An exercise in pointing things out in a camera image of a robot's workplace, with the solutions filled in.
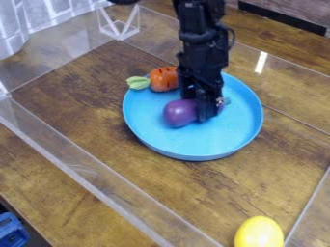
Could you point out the blue plastic object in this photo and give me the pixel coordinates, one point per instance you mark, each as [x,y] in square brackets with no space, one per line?
[14,235]

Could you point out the orange toy carrot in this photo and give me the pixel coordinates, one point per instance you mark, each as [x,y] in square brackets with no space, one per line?
[162,80]

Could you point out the blue round tray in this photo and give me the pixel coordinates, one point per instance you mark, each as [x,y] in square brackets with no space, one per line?
[198,141]

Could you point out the yellow toy lemon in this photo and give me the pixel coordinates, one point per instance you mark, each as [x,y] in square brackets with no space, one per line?
[259,231]

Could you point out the purple toy eggplant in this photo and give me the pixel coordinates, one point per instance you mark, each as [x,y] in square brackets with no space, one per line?
[181,112]

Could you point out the white grid curtain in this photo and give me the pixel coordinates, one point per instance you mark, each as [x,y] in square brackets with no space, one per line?
[24,17]

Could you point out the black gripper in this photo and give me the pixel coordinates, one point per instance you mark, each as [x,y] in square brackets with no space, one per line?
[205,55]

